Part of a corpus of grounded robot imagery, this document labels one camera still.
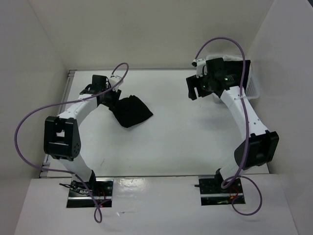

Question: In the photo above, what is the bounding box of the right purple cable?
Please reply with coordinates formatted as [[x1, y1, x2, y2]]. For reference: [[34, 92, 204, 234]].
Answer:
[[194, 36, 264, 216]]

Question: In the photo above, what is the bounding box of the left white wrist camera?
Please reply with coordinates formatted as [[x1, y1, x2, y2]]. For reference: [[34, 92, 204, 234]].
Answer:
[[109, 76, 123, 92]]

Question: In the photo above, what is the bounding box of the black skirt in basket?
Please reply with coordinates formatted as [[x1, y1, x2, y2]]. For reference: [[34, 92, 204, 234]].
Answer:
[[224, 60, 252, 89]]

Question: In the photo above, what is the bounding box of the white skirt in basket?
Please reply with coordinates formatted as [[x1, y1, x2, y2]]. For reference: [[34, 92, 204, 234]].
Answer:
[[223, 55, 243, 61]]

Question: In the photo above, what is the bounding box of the white plastic basket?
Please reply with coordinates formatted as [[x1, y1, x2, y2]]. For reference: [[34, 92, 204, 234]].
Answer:
[[206, 53, 260, 100]]

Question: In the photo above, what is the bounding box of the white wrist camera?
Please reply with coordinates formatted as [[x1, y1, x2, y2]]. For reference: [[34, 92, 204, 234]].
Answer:
[[109, 76, 123, 92], [192, 58, 207, 78]]

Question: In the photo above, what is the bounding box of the black skirt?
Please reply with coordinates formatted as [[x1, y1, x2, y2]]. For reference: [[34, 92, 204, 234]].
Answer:
[[109, 95, 154, 128], [224, 60, 252, 89]]

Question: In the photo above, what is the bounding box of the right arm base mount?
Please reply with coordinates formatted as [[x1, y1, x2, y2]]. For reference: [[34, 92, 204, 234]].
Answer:
[[194, 175, 246, 206]]

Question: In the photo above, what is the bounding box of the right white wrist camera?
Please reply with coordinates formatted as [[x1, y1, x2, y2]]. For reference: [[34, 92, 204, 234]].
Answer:
[[192, 58, 207, 78]]

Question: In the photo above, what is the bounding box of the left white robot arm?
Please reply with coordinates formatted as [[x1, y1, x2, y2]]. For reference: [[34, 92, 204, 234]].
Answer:
[[44, 75, 123, 196]]

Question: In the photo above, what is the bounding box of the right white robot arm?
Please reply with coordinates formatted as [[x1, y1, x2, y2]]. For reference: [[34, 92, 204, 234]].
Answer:
[[186, 56, 279, 192]]

